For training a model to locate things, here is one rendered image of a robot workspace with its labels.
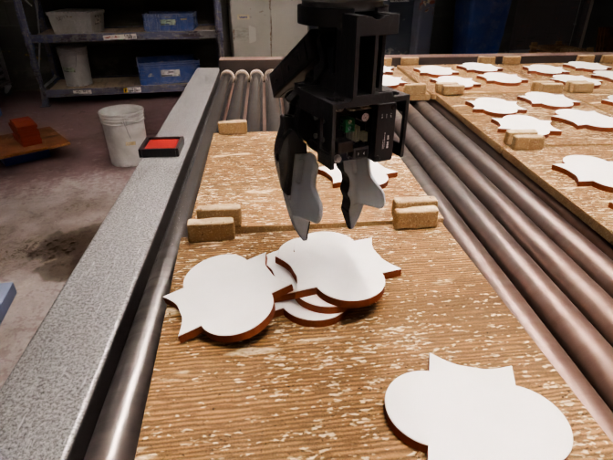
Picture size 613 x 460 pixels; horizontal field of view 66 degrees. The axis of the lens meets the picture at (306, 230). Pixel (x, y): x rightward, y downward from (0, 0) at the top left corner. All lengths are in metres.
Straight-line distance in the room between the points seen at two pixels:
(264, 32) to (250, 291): 4.98
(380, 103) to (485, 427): 0.26
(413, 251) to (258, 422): 0.30
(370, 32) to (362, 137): 0.08
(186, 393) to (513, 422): 0.26
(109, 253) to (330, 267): 0.31
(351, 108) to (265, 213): 0.33
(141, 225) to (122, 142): 2.79
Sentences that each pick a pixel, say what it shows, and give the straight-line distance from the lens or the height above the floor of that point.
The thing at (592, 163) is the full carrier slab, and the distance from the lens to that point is 0.95.
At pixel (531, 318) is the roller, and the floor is 0.92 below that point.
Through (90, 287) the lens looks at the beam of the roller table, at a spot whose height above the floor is 0.91.
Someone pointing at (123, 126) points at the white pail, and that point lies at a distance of 3.46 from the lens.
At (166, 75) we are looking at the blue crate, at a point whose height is 0.23.
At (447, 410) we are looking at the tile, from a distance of 0.40.
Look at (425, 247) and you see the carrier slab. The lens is 0.61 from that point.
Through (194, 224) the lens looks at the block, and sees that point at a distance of 0.61.
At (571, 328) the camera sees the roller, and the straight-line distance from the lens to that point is 0.57.
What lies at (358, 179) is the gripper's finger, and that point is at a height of 1.06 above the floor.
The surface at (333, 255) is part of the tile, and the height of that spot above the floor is 0.97.
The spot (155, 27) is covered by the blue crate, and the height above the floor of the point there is 0.68.
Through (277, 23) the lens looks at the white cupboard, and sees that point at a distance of 5.41.
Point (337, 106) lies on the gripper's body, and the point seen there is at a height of 1.15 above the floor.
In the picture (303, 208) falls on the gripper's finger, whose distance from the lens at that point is 0.44.
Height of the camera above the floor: 1.25
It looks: 29 degrees down
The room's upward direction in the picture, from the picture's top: straight up
